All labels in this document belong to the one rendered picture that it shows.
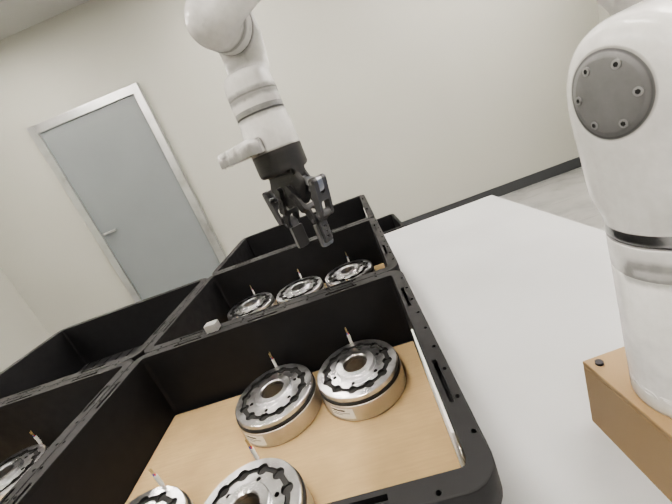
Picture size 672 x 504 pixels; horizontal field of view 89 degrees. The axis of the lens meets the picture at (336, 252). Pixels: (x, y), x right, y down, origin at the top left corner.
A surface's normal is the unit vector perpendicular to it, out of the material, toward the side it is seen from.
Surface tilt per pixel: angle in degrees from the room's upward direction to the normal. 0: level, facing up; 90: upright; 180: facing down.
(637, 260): 92
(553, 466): 0
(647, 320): 92
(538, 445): 0
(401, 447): 0
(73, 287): 90
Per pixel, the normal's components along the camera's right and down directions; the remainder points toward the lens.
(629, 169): -0.88, 0.47
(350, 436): -0.35, -0.89
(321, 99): 0.04, 0.31
